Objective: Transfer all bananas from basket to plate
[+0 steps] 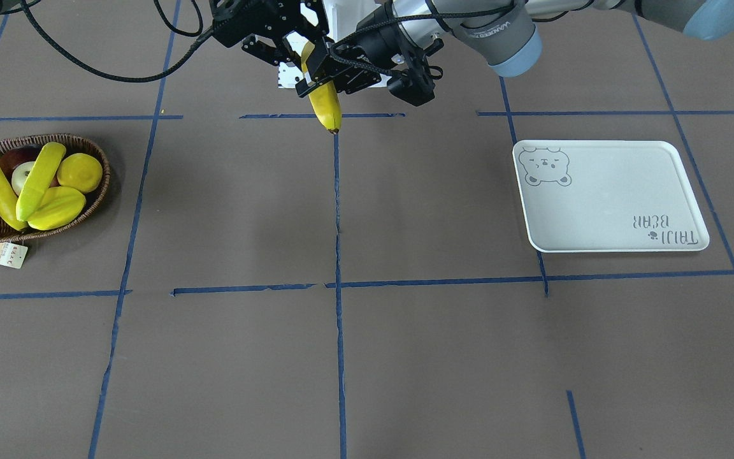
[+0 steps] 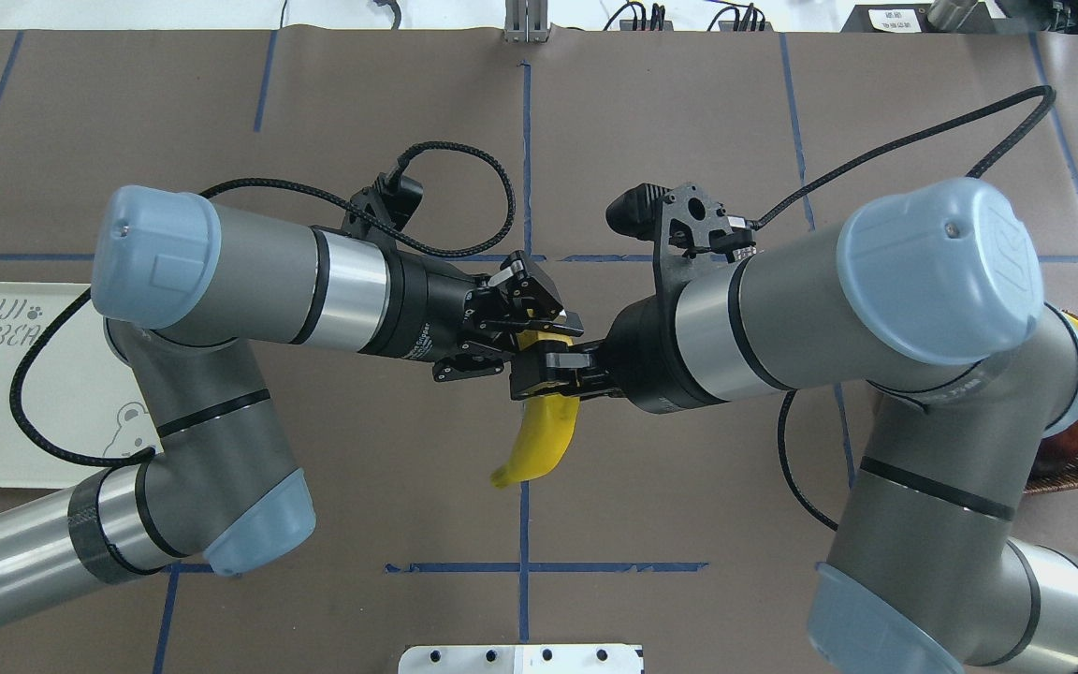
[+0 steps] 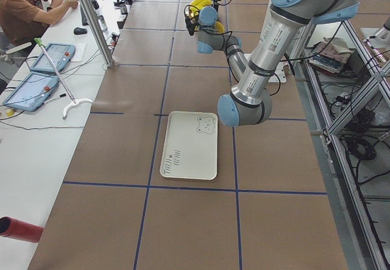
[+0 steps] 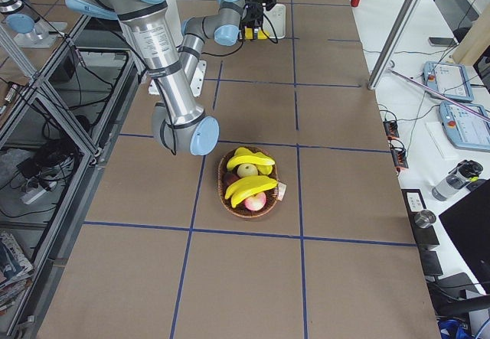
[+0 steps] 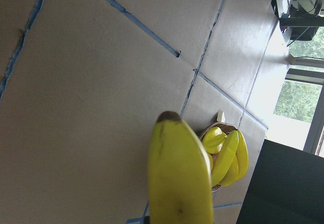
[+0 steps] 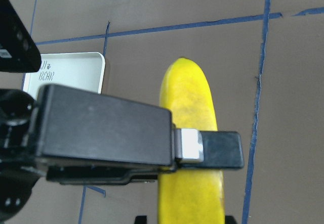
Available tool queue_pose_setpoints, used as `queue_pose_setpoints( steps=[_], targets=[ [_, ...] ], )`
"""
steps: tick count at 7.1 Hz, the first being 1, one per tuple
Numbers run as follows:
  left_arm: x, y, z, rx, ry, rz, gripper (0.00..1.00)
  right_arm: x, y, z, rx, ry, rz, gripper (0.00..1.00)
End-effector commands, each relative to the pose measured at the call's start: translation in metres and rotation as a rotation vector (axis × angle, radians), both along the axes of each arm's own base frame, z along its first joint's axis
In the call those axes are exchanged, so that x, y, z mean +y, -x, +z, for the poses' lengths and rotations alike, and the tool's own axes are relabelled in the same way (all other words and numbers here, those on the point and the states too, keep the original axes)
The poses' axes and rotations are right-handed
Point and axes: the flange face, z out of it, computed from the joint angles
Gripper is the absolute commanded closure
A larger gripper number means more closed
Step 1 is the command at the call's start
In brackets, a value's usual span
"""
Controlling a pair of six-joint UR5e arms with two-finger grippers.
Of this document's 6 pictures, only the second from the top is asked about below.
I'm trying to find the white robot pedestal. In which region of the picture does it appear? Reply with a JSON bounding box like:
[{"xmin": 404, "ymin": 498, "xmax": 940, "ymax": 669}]
[{"xmin": 397, "ymin": 643, "xmax": 646, "ymax": 673}]

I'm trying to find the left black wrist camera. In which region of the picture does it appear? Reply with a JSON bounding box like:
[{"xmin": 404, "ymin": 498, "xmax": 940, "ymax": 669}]
[{"xmin": 341, "ymin": 171, "xmax": 424, "ymax": 251}]

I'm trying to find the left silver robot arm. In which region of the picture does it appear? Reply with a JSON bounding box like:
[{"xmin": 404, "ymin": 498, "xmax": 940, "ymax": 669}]
[{"xmin": 0, "ymin": 175, "xmax": 583, "ymax": 627}]

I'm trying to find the left black camera cable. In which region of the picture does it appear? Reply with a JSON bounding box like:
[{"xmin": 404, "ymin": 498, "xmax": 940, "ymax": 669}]
[{"xmin": 6, "ymin": 140, "xmax": 517, "ymax": 469}]

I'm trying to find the dark purple fruit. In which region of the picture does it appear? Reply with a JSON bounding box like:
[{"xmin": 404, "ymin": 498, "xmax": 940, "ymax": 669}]
[{"xmin": 1029, "ymin": 421, "xmax": 1078, "ymax": 479}]

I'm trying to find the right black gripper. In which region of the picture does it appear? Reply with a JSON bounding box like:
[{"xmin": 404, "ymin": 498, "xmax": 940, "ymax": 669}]
[{"xmin": 509, "ymin": 298, "xmax": 722, "ymax": 414}]

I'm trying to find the right black camera cable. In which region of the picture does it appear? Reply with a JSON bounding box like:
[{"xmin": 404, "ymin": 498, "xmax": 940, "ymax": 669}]
[{"xmin": 752, "ymin": 84, "xmax": 1058, "ymax": 231}]

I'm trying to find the white bear tray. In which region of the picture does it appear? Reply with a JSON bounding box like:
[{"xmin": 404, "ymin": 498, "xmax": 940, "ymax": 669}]
[{"xmin": 0, "ymin": 281, "xmax": 161, "ymax": 490}]

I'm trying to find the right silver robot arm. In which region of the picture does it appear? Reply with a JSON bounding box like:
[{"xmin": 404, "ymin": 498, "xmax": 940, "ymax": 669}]
[{"xmin": 510, "ymin": 178, "xmax": 1078, "ymax": 673}]

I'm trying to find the aluminium frame post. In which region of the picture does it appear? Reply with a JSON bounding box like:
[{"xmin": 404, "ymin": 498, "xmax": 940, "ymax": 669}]
[{"xmin": 503, "ymin": 0, "xmax": 551, "ymax": 44}]

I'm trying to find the black camera cable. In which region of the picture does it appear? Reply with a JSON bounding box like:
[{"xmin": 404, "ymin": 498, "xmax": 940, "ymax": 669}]
[
  {"xmin": 752, "ymin": 84, "xmax": 1058, "ymax": 231},
  {"xmin": 6, "ymin": 140, "xmax": 517, "ymax": 469}
]

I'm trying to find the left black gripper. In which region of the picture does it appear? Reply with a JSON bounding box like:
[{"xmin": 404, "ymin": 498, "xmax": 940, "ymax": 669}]
[{"xmin": 362, "ymin": 251, "xmax": 585, "ymax": 383}]

